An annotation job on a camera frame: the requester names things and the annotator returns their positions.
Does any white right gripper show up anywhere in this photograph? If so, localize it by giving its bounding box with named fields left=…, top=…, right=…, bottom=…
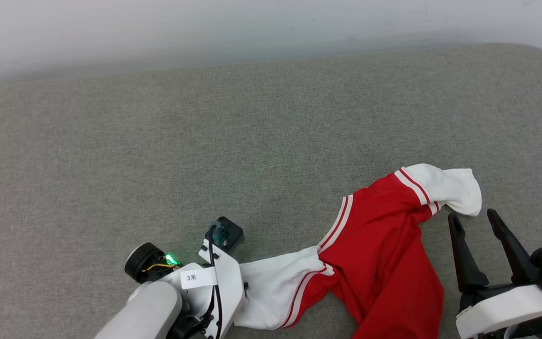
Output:
left=448, top=209, right=542, bottom=339

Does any red and white shirt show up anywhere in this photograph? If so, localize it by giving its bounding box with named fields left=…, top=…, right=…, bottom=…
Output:
left=233, top=163, right=482, bottom=339

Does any white paper label tag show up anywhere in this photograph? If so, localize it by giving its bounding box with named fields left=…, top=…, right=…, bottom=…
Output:
left=180, top=268, right=218, bottom=290

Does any grey fabric sofa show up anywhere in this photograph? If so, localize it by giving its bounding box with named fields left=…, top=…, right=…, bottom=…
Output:
left=0, top=43, right=542, bottom=339

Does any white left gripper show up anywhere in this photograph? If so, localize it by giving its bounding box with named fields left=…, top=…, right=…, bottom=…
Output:
left=160, top=239, right=247, bottom=339

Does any thin black cable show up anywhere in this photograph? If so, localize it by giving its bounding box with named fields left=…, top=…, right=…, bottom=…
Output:
left=208, top=225, right=223, bottom=339

